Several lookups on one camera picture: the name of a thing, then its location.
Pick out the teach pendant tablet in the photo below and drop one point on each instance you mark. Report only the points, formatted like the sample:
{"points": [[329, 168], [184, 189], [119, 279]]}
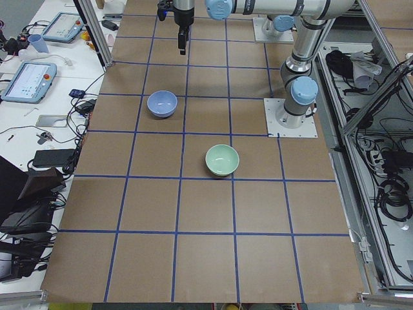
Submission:
{"points": [[30, 83], [63, 28]]}

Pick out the blue bowl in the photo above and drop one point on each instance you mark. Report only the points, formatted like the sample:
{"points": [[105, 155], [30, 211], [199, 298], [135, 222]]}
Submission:
{"points": [[162, 103]]}

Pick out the teach pendant tablet far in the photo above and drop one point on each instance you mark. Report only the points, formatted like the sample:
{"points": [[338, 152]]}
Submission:
{"points": [[63, 28]]}

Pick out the green bowl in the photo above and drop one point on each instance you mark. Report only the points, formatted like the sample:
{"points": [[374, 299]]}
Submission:
{"points": [[222, 160]]}

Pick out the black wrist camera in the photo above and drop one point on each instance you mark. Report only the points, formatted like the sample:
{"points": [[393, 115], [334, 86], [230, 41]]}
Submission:
{"points": [[163, 7]]}

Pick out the aluminium frame post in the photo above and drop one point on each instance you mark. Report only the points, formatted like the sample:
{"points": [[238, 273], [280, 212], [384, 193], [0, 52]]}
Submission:
{"points": [[90, 20]]}

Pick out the teach pendant tablet near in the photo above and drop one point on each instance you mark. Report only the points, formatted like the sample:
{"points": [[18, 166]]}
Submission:
{"points": [[30, 83]]}

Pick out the black gripper active arm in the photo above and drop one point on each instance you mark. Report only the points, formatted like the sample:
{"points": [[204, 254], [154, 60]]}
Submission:
{"points": [[183, 18]]}

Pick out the black power adapter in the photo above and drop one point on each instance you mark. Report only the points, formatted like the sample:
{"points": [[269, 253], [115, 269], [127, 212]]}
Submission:
{"points": [[52, 158]]}

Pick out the light blue plastic cup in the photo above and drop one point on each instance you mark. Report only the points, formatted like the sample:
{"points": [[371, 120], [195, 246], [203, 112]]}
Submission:
{"points": [[38, 42]]}

